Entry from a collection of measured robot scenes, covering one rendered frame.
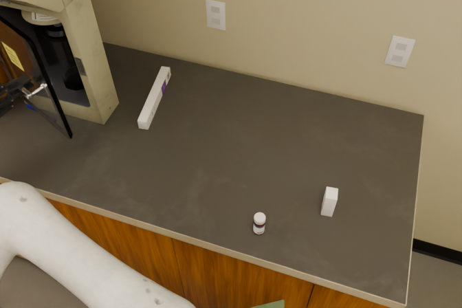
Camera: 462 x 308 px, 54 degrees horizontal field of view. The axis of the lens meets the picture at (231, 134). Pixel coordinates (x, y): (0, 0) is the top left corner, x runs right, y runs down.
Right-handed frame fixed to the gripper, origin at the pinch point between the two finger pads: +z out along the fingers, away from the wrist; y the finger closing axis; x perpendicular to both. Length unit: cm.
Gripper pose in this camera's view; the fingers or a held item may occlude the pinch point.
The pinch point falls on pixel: (19, 86)
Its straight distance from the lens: 146.9
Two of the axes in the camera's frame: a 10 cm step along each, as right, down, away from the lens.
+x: -7.5, -5.0, 4.4
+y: -0.1, -6.4, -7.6
